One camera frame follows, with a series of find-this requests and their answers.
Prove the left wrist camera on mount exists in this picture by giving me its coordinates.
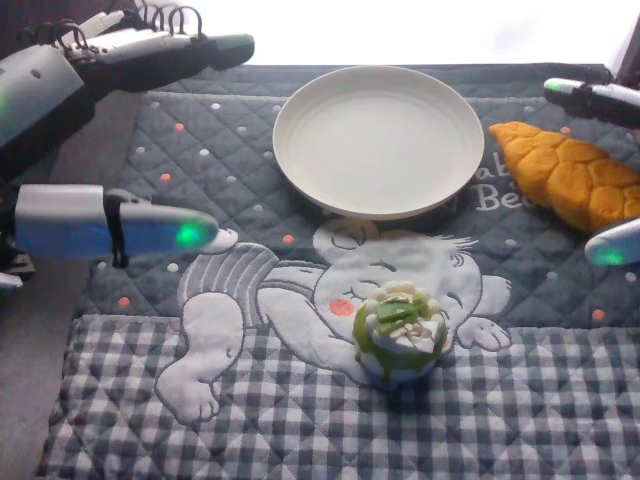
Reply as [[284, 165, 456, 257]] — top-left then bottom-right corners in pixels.
[[0, 234, 37, 292]]

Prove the dark brown post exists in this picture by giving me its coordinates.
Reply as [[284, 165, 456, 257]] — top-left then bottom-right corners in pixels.
[[607, 19, 640, 89]]

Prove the orange toy bread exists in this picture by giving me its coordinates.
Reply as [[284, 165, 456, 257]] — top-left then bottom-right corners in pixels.
[[488, 121, 640, 234]]

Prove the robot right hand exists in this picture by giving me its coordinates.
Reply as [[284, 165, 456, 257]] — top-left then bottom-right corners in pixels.
[[543, 76, 640, 270]]

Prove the green and white toy cake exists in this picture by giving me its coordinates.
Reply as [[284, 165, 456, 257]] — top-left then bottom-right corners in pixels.
[[352, 280, 449, 391]]

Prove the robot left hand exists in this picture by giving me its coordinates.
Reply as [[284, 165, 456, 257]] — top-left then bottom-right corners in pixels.
[[0, 7, 257, 262]]

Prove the grey quilt with bear print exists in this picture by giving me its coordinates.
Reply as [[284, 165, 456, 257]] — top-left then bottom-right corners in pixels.
[[34, 62, 640, 480]]

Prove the white round plate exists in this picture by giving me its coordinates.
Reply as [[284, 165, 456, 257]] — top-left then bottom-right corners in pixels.
[[272, 64, 485, 220]]

